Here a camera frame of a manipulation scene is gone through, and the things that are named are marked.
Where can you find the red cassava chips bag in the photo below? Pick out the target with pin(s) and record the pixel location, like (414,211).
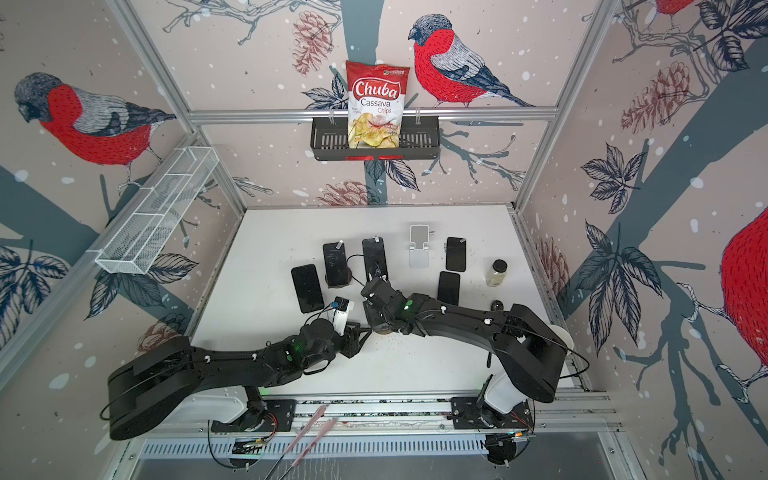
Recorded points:
(376,102)

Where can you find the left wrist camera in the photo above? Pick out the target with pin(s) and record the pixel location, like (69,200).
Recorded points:
(341,308)

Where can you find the white right phone stand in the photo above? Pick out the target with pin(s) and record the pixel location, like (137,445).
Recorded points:
(419,237)

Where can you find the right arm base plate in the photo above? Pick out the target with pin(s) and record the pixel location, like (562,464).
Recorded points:
(471,413)

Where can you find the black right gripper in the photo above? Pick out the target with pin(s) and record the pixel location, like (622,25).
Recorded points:
(370,316)

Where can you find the white mug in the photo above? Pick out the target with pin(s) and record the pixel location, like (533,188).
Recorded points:
(562,338)

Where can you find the pink tongs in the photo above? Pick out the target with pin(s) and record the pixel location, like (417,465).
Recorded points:
(323,430)

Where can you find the green phone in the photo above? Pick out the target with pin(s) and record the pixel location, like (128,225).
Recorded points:
(449,288)

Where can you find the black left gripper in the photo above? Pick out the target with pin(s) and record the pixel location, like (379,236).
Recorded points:
(352,339)

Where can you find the white wire mesh basket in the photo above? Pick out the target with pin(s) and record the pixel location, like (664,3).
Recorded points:
(140,238)

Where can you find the black wall basket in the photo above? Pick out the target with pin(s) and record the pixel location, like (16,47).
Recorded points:
(415,138)

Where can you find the black phone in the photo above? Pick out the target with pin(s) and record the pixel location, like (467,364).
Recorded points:
(307,288)
(335,258)
(375,258)
(456,254)

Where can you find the small glass jar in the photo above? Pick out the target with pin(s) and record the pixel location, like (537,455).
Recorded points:
(497,273)

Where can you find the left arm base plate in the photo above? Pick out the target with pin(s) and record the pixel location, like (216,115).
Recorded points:
(271,416)

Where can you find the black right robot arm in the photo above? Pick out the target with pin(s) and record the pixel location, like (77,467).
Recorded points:
(531,353)

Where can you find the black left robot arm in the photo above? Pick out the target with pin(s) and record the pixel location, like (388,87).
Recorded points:
(145,391)

